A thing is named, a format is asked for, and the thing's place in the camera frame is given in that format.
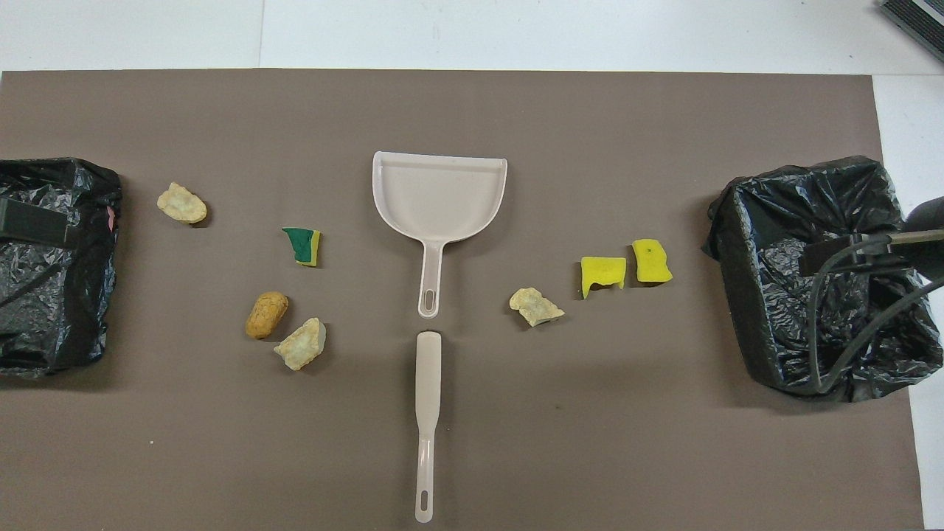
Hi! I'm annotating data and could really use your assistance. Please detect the yellow sponge piece dark dot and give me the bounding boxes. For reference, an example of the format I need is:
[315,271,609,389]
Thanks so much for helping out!
[632,238,673,284]

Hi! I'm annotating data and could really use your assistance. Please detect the brown table mat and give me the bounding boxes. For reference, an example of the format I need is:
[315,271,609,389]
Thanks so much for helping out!
[0,69,925,531]

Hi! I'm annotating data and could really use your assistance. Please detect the green and yellow sponge piece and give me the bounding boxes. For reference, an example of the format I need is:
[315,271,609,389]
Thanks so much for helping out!
[282,227,322,268]

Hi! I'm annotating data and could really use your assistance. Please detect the pale yellow foam chunk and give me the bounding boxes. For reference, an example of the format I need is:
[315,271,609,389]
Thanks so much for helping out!
[157,182,208,225]

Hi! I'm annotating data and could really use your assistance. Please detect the beige plastic dustpan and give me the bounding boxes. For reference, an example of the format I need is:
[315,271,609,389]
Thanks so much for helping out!
[372,151,508,319]

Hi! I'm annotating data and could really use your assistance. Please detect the black bag lined bin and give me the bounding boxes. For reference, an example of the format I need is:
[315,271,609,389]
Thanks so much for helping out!
[702,155,944,403]
[0,157,123,379]

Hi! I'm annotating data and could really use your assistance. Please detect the yellow notched sponge piece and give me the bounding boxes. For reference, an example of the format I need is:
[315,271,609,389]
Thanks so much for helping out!
[580,256,628,300]

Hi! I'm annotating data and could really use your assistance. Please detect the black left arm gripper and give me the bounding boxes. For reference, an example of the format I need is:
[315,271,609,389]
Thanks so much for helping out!
[0,198,78,248]

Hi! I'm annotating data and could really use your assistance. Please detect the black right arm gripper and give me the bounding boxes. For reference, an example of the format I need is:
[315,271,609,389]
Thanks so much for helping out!
[804,235,897,277]

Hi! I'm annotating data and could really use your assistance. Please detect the pale greenish foam chunk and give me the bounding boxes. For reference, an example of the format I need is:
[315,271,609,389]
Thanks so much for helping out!
[274,317,327,372]

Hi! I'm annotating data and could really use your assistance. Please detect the beige hand brush black bristles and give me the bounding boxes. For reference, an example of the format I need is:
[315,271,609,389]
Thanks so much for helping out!
[414,331,443,524]

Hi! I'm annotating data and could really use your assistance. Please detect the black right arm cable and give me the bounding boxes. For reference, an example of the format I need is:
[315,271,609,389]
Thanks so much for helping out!
[808,235,944,392]

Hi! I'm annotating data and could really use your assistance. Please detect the orange brown foam chunk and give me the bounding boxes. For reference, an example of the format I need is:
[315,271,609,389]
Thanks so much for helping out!
[245,291,290,340]

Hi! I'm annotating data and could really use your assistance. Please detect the dark ribbed box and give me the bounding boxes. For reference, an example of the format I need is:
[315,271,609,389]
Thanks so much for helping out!
[878,0,944,43]

